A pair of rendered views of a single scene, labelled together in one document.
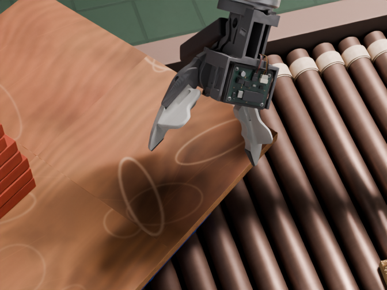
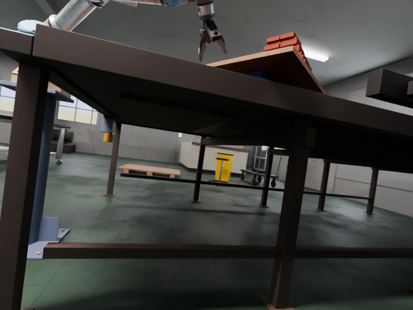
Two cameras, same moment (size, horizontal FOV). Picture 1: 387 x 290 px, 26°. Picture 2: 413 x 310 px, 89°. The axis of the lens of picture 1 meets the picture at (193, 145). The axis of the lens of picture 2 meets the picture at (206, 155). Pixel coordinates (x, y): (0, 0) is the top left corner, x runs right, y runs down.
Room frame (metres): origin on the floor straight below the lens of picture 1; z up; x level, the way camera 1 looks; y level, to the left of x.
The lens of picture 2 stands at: (1.76, 0.06, 0.66)
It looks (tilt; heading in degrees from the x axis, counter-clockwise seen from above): 1 degrees down; 182
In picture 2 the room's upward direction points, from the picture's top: 8 degrees clockwise
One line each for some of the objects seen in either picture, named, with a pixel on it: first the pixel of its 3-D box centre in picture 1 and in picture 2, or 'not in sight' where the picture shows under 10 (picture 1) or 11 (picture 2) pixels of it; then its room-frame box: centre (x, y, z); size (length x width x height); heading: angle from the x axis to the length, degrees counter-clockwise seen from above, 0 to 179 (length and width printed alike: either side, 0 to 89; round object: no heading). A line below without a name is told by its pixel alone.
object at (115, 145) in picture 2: not in sight; (114, 158); (-0.68, -1.09, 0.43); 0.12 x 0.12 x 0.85; 17
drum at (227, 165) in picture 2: not in sight; (223, 166); (-3.49, 0.35, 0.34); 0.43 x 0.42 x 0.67; 18
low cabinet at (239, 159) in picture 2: not in sight; (209, 157); (-5.95, -0.05, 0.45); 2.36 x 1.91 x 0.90; 16
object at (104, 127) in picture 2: not in sight; (107, 126); (-0.15, -0.95, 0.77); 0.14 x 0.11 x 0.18; 17
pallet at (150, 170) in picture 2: not in sight; (152, 171); (-2.91, -1.25, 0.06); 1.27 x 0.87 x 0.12; 102
